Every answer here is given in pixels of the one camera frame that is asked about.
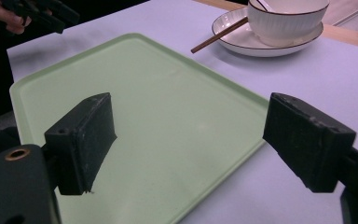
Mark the light green plastic tray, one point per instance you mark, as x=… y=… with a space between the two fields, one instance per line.
x=167 y=124

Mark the white ribbed bowl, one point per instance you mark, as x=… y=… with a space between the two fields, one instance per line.
x=287 y=20

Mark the white spoon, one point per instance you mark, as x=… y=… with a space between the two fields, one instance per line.
x=263 y=4

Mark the white plate with dark rim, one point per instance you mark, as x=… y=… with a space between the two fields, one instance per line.
x=245 y=39

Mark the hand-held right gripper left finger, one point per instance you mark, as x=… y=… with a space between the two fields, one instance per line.
x=80 y=146

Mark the brown wooden chopstick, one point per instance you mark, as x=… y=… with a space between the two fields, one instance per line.
x=219 y=35

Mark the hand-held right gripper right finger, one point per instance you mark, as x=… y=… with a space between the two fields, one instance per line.
x=307 y=143

